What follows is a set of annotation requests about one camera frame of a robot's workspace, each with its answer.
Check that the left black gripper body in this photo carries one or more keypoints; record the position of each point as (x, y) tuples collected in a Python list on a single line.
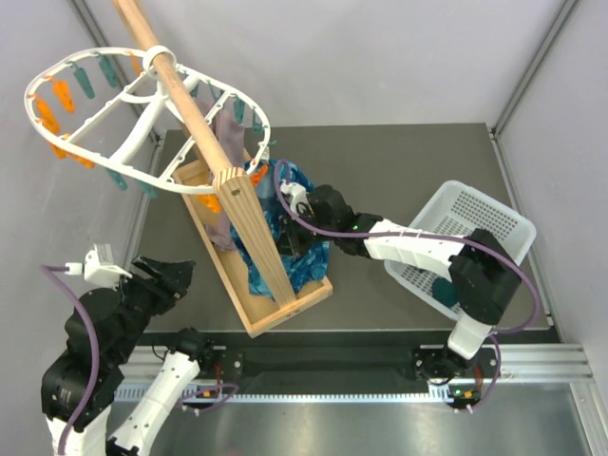
[(151, 295)]

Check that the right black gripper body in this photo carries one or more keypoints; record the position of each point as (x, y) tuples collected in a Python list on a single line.
[(301, 236)]

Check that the blue patterned cloth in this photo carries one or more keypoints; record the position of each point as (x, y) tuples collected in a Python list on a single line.
[(312, 265)]

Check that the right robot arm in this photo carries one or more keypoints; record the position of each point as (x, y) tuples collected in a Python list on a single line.
[(476, 269)]

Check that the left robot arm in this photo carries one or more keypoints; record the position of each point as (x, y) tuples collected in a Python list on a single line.
[(79, 387)]

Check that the wooden rod stand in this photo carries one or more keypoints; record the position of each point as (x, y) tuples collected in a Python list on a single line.
[(236, 196)]

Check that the lilac cloth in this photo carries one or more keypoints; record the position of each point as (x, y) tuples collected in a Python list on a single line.
[(230, 136)]

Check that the white perforated plastic basket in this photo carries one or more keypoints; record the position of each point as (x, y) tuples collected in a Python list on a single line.
[(457, 209)]

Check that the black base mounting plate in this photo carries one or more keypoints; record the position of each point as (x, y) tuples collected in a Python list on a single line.
[(303, 360)]

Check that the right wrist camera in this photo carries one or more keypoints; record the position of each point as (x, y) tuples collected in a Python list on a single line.
[(296, 197)]

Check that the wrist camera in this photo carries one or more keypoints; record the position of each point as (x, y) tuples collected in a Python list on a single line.
[(296, 197), (98, 268)]

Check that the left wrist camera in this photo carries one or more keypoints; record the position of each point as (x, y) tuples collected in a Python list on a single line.
[(98, 268)]

